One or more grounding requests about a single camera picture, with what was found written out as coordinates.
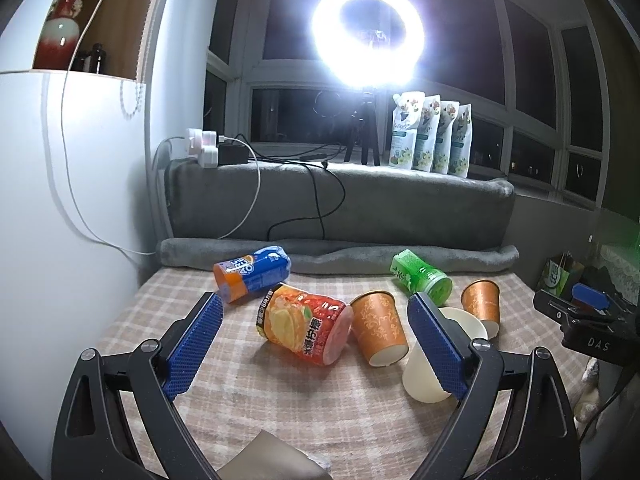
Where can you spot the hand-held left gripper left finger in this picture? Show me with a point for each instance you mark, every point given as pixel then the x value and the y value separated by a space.
pixel 195 345

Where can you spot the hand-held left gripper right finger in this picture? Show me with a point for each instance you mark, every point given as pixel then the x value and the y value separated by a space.
pixel 437 345

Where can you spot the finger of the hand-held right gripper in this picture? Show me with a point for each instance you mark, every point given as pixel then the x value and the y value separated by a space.
pixel 590 296

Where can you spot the red orange snack cup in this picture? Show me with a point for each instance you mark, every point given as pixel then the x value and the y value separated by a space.
pixel 302 327

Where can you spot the white paper cup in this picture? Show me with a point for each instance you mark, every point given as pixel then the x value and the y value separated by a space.
pixel 425 380

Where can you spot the small orange patterned paper cup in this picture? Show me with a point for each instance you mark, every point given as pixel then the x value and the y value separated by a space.
pixel 482 305

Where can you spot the large orange patterned paper cup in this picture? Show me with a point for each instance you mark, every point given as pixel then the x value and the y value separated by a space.
pixel 378 327

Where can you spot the green snack cup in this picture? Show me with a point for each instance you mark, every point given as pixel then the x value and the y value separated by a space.
pixel 420 277

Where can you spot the blue orange snack cup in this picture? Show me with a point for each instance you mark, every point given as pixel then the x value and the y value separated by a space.
pixel 252 272

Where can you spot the green paper bag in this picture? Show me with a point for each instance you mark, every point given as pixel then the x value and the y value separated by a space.
pixel 560 275

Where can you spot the rolled grey blanket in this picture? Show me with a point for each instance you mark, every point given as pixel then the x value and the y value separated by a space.
pixel 350 255

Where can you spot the beige plaid cloth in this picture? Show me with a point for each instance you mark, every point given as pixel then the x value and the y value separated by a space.
pixel 310 410

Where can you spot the beige paper piece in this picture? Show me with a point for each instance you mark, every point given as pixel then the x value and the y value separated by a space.
pixel 270 457

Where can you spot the white power adapter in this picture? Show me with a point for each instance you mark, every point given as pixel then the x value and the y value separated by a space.
pixel 209 157
pixel 200 140

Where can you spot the black power adapter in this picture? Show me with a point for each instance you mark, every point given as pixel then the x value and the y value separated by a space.
pixel 232 154

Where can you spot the white green refill pouch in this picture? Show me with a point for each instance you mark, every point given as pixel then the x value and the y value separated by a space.
pixel 429 140
pixel 402 135
pixel 445 145
pixel 461 150

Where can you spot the white cabinet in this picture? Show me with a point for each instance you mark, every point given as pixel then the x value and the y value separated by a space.
pixel 75 185

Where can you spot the black tripod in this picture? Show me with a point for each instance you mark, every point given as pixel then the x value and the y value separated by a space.
pixel 371 135

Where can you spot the window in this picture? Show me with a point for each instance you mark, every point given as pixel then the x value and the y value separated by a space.
pixel 525 50

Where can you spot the dark glass bottle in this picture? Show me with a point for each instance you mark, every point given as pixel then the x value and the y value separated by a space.
pixel 97 60

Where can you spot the red ceramic vase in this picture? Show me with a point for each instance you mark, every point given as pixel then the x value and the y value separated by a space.
pixel 62 35

